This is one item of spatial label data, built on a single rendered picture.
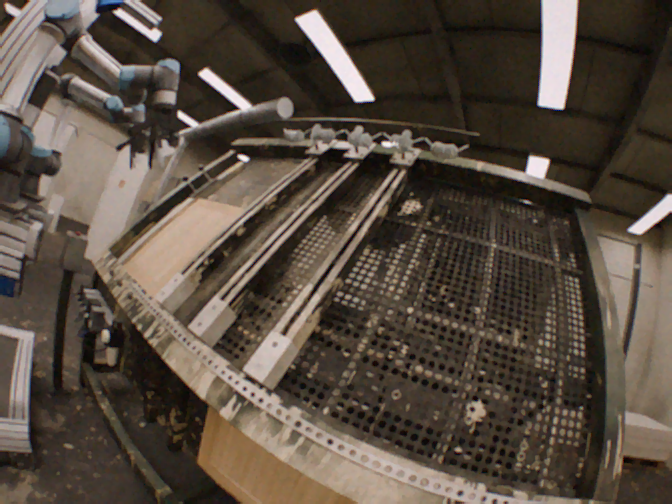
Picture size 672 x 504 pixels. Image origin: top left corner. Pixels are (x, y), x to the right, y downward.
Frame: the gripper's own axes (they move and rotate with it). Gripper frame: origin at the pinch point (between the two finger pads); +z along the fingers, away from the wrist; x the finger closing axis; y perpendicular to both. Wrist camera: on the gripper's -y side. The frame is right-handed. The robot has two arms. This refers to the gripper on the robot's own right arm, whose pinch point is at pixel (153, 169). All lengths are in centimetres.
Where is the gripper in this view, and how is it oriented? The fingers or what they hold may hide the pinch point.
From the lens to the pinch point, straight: 89.3
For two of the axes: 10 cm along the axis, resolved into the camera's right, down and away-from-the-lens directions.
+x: -8.0, -2.2, 5.5
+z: -0.7, 9.6, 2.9
